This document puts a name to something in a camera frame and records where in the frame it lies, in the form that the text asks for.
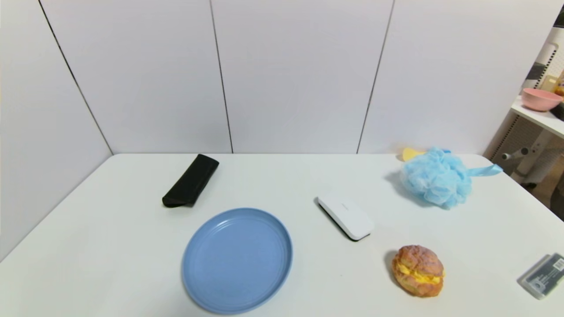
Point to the light blue mesh loofah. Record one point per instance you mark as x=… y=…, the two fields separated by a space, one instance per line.
x=436 y=178

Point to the blue round plate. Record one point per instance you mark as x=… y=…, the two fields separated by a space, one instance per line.
x=237 y=260

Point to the yellow flat object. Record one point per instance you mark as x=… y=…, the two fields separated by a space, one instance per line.
x=410 y=154

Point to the white rectangular case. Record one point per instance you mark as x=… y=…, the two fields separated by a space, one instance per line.
x=346 y=216

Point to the black soft pouch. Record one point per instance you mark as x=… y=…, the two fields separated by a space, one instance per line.
x=191 y=181

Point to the cream filled bread bun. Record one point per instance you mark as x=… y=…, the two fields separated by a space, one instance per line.
x=417 y=269

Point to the white side desk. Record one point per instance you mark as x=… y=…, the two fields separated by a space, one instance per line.
x=535 y=132

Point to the pink bowl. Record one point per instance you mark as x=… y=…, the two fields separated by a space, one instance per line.
x=541 y=99

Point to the beige small box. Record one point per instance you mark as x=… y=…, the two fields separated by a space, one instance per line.
x=549 y=83

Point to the white perforated panel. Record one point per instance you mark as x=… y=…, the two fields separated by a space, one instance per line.
x=546 y=53

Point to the clear plastic card box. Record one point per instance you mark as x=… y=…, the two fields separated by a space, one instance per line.
x=544 y=275

